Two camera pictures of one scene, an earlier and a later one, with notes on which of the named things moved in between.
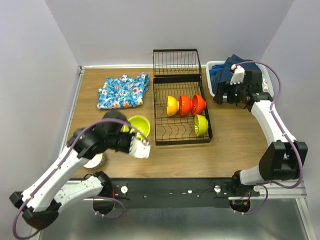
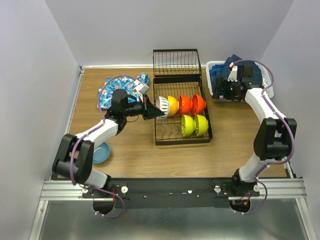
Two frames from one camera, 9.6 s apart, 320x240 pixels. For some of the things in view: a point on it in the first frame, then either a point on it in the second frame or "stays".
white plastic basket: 267,85 stays
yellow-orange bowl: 173,106 stays
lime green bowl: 140,122 -> 188,125
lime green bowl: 201,125 stays
